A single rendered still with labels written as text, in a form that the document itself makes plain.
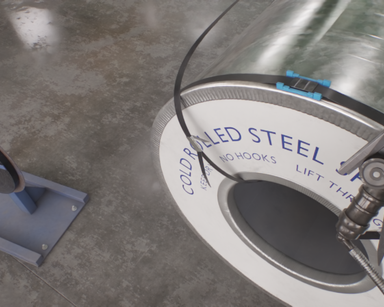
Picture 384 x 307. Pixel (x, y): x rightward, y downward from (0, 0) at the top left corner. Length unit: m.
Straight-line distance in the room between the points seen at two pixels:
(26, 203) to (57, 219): 0.20
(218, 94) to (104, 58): 2.71
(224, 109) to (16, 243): 1.80
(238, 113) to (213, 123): 0.12
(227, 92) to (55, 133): 2.22
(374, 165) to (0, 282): 2.13
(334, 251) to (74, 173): 1.78
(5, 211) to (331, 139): 2.21
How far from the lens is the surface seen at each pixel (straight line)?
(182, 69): 1.22
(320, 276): 1.59
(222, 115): 1.12
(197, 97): 1.14
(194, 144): 1.20
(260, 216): 1.64
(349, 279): 1.51
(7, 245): 2.59
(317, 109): 0.94
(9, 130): 3.36
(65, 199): 2.67
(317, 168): 1.08
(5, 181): 2.23
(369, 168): 0.80
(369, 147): 0.79
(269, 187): 1.69
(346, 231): 0.90
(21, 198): 2.59
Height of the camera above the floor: 1.98
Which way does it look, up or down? 48 degrees down
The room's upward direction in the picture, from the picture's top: 10 degrees counter-clockwise
